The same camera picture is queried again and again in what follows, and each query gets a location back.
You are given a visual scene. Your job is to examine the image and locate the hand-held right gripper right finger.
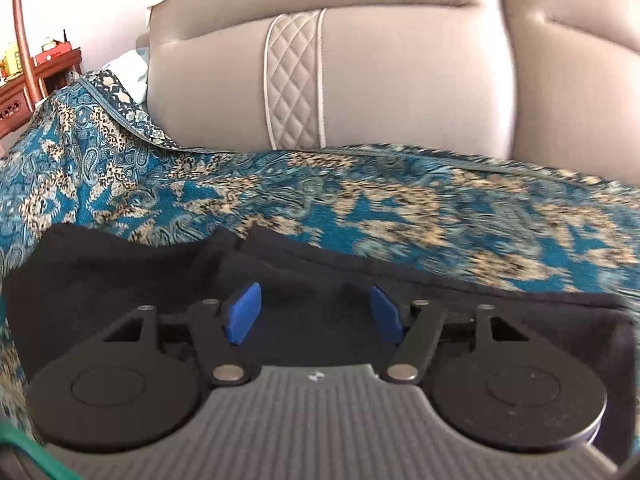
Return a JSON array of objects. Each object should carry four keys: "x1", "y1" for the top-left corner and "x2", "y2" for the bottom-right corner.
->
[{"x1": 371, "y1": 285, "x2": 532, "y2": 386}]

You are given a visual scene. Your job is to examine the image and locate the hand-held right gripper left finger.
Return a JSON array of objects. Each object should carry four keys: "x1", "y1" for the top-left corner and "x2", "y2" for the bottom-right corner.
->
[{"x1": 102, "y1": 282, "x2": 263, "y2": 387}]

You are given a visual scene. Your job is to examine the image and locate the black pants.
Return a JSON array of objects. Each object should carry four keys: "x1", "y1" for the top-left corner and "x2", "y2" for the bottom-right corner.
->
[{"x1": 2, "y1": 224, "x2": 638, "y2": 461}]

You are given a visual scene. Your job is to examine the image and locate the teal patterned blanket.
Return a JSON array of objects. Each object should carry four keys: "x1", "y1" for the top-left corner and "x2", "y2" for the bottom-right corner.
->
[{"x1": 0, "y1": 71, "x2": 640, "y2": 443}]

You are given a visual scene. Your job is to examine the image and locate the beige leather sofa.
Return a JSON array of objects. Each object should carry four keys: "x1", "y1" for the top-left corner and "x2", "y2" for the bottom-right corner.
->
[{"x1": 135, "y1": 0, "x2": 640, "y2": 173}]

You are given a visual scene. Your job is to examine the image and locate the light blue pillow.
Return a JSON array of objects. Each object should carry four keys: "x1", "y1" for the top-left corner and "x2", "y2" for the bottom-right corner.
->
[{"x1": 101, "y1": 45, "x2": 152, "y2": 107}]

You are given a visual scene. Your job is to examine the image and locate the wooden cabinet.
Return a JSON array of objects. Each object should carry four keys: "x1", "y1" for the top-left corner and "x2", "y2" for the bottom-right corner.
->
[{"x1": 0, "y1": 47, "x2": 84, "y2": 140}]

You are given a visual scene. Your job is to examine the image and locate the red box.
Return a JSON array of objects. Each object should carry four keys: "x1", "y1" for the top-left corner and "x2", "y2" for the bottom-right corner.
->
[{"x1": 36, "y1": 40, "x2": 72, "y2": 65}]

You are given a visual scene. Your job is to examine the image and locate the yellow box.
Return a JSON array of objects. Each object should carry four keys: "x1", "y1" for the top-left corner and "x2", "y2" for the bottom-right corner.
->
[{"x1": 1, "y1": 41, "x2": 24, "y2": 80}]

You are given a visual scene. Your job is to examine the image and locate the green cable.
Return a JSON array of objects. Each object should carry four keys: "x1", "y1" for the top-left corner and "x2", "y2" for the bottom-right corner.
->
[{"x1": 0, "y1": 422, "x2": 77, "y2": 480}]

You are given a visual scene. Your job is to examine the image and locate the curved wooden chair frame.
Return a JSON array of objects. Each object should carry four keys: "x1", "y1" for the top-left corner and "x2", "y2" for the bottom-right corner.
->
[{"x1": 0, "y1": 0, "x2": 49, "y2": 112}]

